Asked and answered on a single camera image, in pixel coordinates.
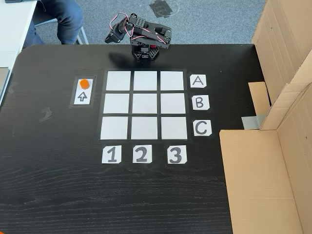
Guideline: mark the round orange token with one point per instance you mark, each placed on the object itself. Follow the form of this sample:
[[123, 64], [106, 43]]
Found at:
[[84, 83]]

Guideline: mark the white nine-square grid sheet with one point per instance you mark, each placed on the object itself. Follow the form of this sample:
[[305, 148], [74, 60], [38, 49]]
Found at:
[[145, 103]]

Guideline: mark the grey metal chair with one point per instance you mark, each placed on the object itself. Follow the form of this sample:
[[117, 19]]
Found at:
[[83, 36]]

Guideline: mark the black red clamp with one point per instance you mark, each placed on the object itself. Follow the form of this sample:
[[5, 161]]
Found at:
[[152, 46]]

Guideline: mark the black tape floor patch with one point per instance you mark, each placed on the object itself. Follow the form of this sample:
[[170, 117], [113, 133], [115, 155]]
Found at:
[[161, 8]]

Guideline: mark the person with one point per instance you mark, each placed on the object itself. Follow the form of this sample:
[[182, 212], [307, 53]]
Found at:
[[68, 19]]

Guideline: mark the white arrow paper sheet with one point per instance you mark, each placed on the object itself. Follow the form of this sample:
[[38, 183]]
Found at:
[[83, 97]]

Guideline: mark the paper sheet letter A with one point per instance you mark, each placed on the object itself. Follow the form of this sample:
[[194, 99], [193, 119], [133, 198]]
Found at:
[[198, 81]]

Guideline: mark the white side table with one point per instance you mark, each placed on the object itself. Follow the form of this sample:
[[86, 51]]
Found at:
[[12, 29]]

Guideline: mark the clear tape scrap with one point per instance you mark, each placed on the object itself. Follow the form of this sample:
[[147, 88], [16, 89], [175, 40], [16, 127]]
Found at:
[[45, 114], [13, 88]]

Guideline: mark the dark flat device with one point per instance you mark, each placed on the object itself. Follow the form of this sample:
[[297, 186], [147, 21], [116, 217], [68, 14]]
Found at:
[[14, 1]]

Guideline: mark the paper sheet letter B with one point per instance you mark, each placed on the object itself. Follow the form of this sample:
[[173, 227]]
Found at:
[[200, 102]]

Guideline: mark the paper sheet number 1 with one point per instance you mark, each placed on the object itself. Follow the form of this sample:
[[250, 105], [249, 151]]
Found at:
[[111, 154]]

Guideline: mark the grey flat board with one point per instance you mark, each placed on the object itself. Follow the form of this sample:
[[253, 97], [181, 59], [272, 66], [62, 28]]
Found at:
[[3, 83]]

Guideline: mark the paper sheet number 2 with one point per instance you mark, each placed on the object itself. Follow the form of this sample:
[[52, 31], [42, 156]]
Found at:
[[142, 153]]

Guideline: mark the paper sheet letter C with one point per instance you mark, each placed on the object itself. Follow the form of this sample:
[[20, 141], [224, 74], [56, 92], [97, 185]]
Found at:
[[202, 128]]

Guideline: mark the paper sheet number 3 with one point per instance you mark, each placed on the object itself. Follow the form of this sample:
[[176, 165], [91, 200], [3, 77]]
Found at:
[[177, 154]]

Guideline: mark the brown cardboard box screen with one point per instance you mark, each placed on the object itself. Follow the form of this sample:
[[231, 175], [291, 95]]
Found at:
[[280, 36], [256, 182]]

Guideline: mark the grey duct tape strip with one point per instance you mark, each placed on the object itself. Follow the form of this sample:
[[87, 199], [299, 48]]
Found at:
[[252, 122]]

